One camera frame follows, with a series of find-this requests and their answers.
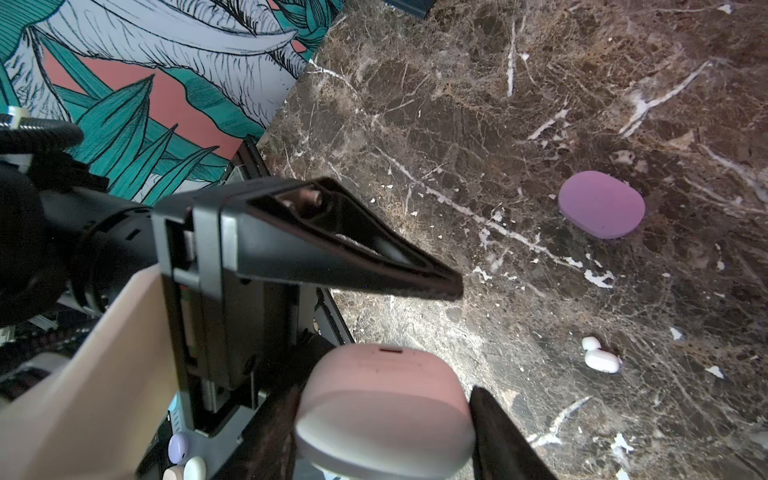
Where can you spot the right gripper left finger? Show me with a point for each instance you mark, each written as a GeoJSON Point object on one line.
{"type": "Point", "coordinates": [268, 449]}

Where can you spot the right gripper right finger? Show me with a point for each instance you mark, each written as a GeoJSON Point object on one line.
{"type": "Point", "coordinates": [501, 452]}

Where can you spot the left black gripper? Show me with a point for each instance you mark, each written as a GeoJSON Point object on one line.
{"type": "Point", "coordinates": [64, 239]}

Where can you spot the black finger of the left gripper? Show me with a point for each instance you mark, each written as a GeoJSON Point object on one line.
{"type": "Point", "coordinates": [242, 265]}

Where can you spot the white earbuds charging case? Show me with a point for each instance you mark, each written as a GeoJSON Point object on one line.
{"type": "Point", "coordinates": [371, 411]}

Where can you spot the white earbud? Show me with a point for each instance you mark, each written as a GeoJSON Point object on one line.
{"type": "Point", "coordinates": [596, 358]}

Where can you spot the purple earbuds charging case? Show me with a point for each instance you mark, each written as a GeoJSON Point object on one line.
{"type": "Point", "coordinates": [601, 205]}

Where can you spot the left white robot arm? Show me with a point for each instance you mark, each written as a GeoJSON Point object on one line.
{"type": "Point", "coordinates": [94, 416]}

